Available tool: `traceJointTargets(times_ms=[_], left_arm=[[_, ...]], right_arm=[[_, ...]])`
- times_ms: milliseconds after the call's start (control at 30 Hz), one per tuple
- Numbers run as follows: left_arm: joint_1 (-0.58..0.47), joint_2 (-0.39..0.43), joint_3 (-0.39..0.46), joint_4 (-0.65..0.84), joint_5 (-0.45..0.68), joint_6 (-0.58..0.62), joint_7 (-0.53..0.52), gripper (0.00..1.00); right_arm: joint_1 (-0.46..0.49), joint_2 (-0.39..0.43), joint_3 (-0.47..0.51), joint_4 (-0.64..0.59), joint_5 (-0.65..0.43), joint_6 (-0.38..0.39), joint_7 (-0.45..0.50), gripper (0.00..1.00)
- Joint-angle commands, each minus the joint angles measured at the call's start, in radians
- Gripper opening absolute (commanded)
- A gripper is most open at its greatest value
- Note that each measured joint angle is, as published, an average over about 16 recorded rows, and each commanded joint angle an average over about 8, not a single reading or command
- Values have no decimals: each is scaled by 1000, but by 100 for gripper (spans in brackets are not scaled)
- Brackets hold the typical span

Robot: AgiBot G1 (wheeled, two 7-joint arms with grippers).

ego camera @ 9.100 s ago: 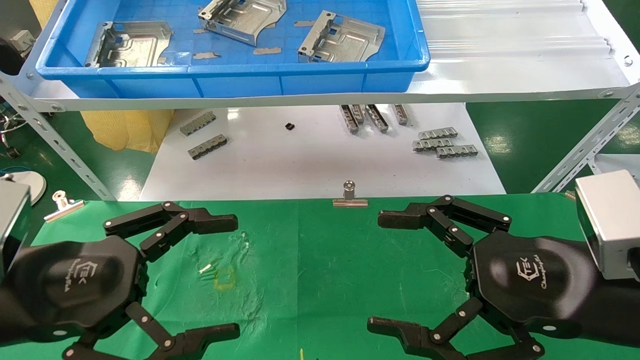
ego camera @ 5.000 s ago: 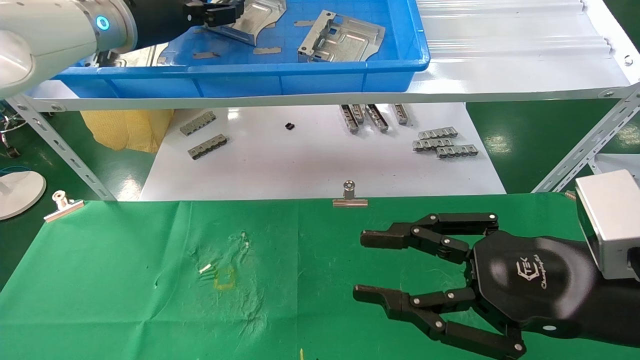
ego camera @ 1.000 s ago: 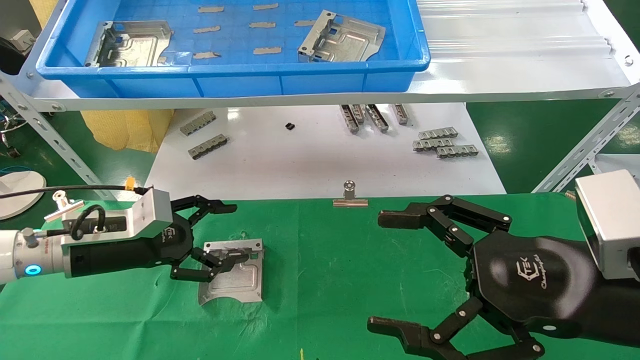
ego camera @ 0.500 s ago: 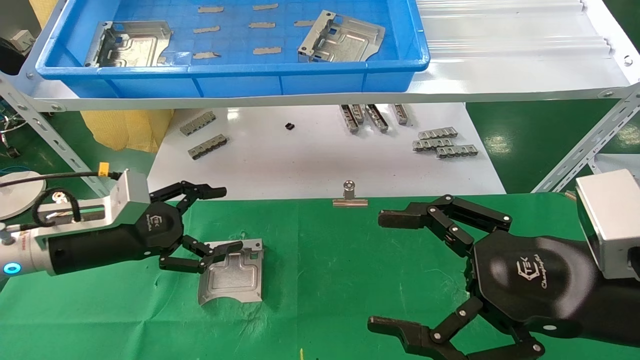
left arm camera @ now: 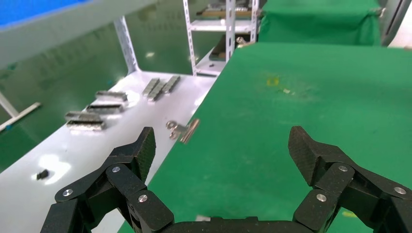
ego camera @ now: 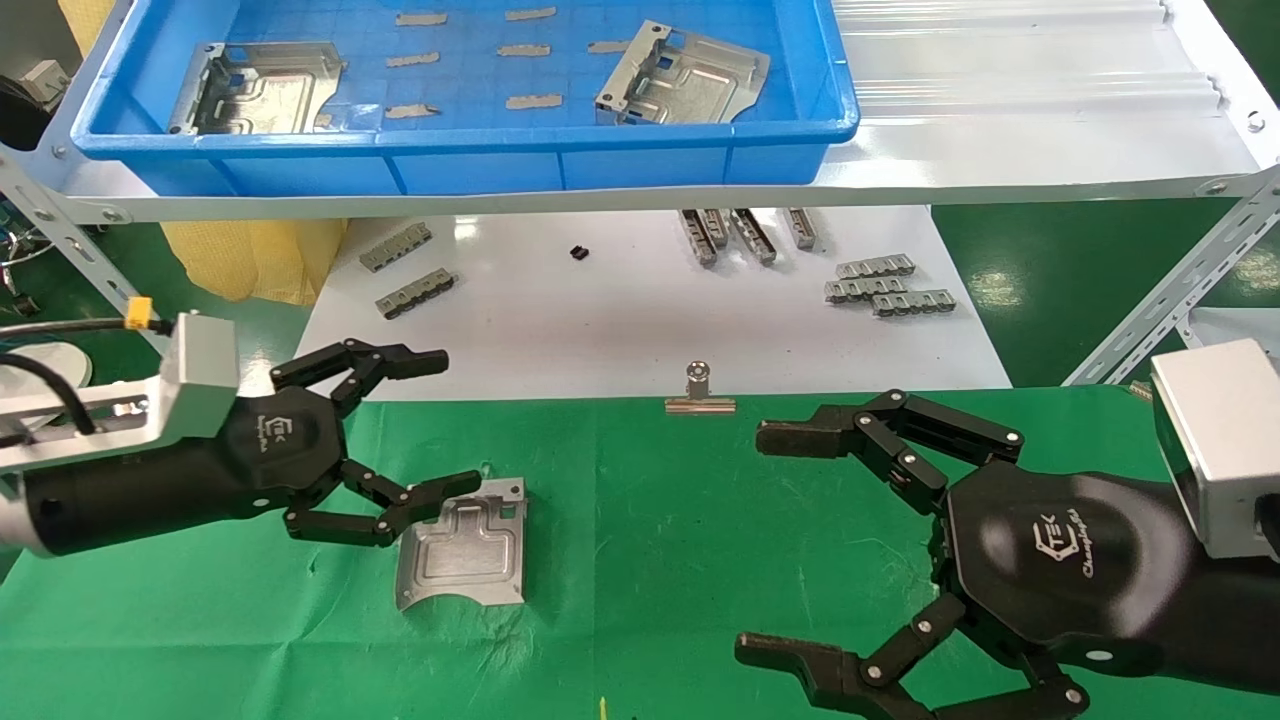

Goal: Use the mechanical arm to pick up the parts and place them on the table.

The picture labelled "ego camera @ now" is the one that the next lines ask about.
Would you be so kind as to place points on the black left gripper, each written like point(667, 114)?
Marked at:
point(280, 450)

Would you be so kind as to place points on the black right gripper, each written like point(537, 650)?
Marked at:
point(1070, 570)

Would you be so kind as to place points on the stamped sheet metal bracket plate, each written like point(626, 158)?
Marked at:
point(270, 95)
point(465, 550)
point(690, 85)

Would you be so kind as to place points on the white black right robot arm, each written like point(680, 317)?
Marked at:
point(1240, 620)

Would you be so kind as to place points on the grey toothed metal part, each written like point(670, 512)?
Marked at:
point(415, 294)
point(876, 267)
point(866, 290)
point(914, 303)
point(396, 247)

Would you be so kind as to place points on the yellow mesh bag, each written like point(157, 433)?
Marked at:
point(260, 260)

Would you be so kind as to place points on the green table cloth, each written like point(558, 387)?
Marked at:
point(650, 600)

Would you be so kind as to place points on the white metal shelf rack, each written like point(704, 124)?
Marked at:
point(620, 320)

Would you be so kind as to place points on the white round stand base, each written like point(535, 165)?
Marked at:
point(72, 362)

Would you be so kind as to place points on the blue plastic bin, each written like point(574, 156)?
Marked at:
point(600, 160)

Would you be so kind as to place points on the white slotted shelf rack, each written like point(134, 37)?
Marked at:
point(1235, 325)

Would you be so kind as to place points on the black round object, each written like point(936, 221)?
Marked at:
point(20, 115)

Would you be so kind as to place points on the small grey box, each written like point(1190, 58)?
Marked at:
point(45, 80)

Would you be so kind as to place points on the grey metal rail part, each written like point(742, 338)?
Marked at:
point(716, 226)
point(698, 238)
point(754, 236)
point(802, 228)

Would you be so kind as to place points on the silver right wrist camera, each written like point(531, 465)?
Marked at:
point(1220, 450)

